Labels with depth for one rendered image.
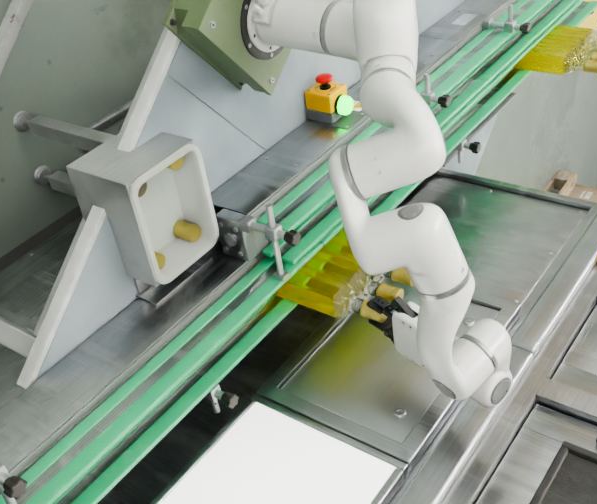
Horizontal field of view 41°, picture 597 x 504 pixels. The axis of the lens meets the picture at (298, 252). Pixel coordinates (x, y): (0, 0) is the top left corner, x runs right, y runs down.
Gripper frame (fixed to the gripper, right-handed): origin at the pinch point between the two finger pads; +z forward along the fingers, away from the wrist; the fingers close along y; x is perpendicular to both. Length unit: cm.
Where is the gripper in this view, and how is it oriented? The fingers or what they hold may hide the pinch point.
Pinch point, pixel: (380, 313)
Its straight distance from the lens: 150.5
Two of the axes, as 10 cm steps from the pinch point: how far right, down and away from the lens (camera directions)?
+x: -7.7, 4.6, -4.4
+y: -1.4, -7.9, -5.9
